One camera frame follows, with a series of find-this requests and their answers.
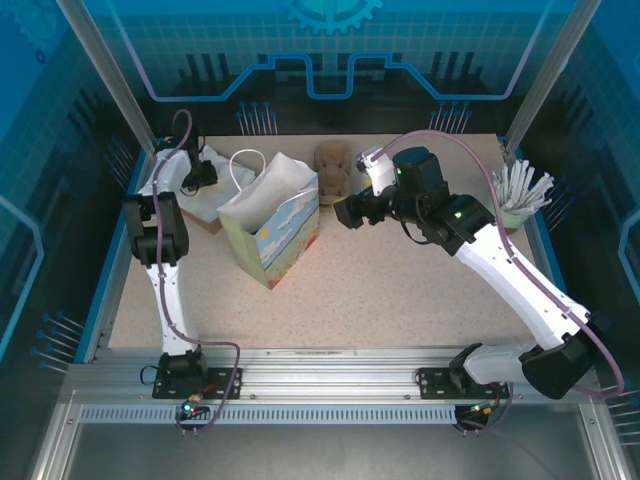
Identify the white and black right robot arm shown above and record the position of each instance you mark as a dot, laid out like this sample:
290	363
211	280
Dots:
520	280

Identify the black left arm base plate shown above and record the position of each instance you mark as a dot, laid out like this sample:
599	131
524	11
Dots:
225	382

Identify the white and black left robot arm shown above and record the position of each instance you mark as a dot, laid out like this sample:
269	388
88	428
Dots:
167	300

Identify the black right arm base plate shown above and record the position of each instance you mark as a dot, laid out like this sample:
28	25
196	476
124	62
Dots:
435	385

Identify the brown paper napkin stack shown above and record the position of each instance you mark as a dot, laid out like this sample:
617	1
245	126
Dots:
205	225

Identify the white paper napkin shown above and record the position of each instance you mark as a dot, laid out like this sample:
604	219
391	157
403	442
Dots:
207	205

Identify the stack of white paper cups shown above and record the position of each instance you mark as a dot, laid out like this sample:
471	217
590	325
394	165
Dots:
366	182

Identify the stack of pulp cup carriers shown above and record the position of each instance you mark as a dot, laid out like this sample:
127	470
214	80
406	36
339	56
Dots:
331	175

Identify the aluminium frame post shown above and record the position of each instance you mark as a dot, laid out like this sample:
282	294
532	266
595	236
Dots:
110	80
550	75

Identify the aluminium mounting rail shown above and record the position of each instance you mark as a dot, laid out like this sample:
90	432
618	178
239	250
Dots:
325	375

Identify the small LED connector board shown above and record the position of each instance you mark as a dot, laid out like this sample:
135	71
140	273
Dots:
190	409
482	407

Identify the painted paper gift bag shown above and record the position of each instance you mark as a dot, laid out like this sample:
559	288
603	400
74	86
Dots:
270	220

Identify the green stick holder cup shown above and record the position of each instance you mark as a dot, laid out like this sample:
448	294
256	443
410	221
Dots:
517	220

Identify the white wrapped stir stick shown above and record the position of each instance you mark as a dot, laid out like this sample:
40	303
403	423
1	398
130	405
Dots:
519	180
541	187
537	206
500	187

